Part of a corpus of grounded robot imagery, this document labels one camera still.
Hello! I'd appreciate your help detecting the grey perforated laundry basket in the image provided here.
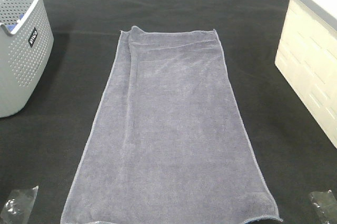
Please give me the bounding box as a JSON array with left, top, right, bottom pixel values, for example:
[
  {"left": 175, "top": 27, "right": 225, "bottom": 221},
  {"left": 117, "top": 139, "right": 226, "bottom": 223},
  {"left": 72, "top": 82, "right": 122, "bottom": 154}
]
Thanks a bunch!
[{"left": 1, "top": 0, "right": 54, "bottom": 118}]

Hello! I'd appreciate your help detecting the blue cloth in basket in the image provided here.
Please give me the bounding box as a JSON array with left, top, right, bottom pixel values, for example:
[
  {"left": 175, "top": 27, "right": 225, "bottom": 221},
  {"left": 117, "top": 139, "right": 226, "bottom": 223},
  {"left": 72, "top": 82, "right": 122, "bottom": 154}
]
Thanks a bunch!
[{"left": 6, "top": 24, "right": 16, "bottom": 32}]

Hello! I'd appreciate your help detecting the left clear tape strip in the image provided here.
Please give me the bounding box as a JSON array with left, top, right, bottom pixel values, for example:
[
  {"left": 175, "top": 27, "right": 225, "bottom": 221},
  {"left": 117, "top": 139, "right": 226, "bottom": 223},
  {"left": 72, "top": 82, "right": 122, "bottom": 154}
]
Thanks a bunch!
[{"left": 1, "top": 186, "right": 39, "bottom": 224}]

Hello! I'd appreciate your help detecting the clear tape strip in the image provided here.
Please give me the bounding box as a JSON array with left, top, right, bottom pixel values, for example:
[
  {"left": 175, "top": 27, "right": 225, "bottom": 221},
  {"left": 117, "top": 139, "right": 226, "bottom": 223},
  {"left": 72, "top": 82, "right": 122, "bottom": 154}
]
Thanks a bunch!
[
  {"left": 309, "top": 190, "right": 336, "bottom": 224},
  {"left": 1, "top": 186, "right": 39, "bottom": 224}
]

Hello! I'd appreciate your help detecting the cream storage box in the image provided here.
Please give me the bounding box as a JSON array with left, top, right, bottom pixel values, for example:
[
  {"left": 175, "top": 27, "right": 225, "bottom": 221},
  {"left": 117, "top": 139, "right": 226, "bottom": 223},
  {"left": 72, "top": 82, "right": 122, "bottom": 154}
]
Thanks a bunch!
[{"left": 275, "top": 0, "right": 336, "bottom": 145}]

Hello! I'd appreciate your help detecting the grey-blue terry towel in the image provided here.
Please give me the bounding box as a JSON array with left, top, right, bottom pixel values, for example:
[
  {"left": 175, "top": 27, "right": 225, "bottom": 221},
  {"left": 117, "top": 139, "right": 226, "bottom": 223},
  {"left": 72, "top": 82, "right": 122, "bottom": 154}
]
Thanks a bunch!
[{"left": 61, "top": 26, "right": 281, "bottom": 223}]

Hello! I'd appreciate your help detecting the right clear tape strip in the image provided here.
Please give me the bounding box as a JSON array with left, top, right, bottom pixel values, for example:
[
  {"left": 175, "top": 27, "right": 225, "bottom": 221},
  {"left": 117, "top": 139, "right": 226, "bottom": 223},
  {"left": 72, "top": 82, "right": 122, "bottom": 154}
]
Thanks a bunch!
[{"left": 309, "top": 190, "right": 336, "bottom": 224}]

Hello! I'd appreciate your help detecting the black table cloth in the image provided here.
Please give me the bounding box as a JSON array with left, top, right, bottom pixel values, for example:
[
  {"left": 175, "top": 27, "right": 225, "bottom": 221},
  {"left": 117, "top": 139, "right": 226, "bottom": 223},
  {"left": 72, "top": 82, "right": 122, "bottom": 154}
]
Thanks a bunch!
[{"left": 1, "top": 0, "right": 336, "bottom": 223}]

